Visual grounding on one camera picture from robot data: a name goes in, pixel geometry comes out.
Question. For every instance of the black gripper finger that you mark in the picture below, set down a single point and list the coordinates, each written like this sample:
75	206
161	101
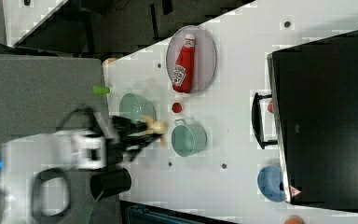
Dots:
140	127
140	142

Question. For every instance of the black silver toaster oven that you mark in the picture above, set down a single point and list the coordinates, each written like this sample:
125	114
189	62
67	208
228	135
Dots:
314	92

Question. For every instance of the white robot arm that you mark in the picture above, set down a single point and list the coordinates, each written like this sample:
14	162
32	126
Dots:
30	162

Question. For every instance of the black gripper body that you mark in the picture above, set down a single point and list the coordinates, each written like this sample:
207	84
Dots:
122	128

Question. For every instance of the red plush ketchup bottle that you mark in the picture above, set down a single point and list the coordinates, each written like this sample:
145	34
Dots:
182	74

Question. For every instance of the green plastic colander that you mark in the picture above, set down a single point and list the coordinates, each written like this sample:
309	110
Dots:
134	106

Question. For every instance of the green cylinder object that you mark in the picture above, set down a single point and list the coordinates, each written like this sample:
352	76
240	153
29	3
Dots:
100	90

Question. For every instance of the orange plush fruit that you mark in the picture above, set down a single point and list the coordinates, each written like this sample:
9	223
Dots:
294	220

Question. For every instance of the blue metal frame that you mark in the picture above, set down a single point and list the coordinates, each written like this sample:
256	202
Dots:
136	213

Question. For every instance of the grey round plate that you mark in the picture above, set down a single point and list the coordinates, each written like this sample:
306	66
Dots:
205	56

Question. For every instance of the yellow plush peeled banana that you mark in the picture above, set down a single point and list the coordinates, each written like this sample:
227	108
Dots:
158	127

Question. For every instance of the blue plastic cup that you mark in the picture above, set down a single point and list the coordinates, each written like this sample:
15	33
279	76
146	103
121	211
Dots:
269	182

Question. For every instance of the green metal cup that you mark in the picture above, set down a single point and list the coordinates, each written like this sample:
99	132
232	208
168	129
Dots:
188	138

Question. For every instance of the black cylinder robot base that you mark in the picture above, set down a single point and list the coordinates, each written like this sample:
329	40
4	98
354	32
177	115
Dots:
107	184

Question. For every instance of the pink plush strawberry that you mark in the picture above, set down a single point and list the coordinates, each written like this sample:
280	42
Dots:
271	107

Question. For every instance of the dark red plush strawberry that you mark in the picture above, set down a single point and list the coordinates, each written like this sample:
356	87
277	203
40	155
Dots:
176	108

